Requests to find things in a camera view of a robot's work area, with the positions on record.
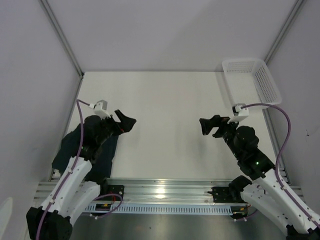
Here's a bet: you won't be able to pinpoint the aluminium frame post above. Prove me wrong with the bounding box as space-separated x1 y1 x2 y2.
38 0 84 78
264 0 308 66

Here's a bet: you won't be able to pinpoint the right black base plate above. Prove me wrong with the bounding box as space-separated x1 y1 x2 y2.
207 186 245 204

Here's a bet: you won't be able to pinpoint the right aluminium frame post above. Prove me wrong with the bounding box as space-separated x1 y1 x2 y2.
264 0 308 66

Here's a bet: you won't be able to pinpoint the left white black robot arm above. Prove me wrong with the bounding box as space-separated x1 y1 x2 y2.
26 109 137 240

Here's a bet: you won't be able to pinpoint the dark teal shorts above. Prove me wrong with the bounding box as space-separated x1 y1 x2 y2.
51 125 118 184

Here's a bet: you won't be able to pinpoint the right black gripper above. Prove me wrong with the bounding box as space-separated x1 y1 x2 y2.
198 114 242 158

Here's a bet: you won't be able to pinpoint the aluminium mounting rail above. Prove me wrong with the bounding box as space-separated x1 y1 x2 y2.
33 177 307 208

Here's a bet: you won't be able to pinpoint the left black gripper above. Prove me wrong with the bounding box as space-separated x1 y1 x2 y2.
96 109 136 145

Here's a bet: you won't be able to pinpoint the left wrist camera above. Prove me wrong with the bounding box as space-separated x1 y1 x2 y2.
93 100 111 120

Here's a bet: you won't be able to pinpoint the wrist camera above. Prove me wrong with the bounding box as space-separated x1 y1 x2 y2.
93 100 111 120
227 103 249 124

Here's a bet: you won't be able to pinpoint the white perforated plastic basket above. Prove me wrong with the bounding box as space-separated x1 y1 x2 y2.
222 58 282 105

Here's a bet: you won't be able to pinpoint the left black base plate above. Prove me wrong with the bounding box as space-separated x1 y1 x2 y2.
104 184 125 202

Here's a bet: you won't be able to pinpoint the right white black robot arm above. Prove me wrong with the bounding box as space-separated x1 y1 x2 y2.
199 115 320 240

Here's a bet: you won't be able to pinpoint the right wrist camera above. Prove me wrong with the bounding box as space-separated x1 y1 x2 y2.
227 103 249 124

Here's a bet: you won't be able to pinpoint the left aluminium frame post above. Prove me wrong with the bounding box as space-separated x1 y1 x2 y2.
38 0 84 78

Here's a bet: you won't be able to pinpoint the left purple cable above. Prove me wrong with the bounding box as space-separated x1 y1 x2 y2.
34 99 124 240

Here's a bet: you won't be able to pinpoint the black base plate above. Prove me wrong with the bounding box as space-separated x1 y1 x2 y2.
104 184 125 202
207 186 245 204

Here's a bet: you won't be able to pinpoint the slotted grey cable duct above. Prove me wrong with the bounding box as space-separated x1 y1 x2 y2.
82 204 232 215

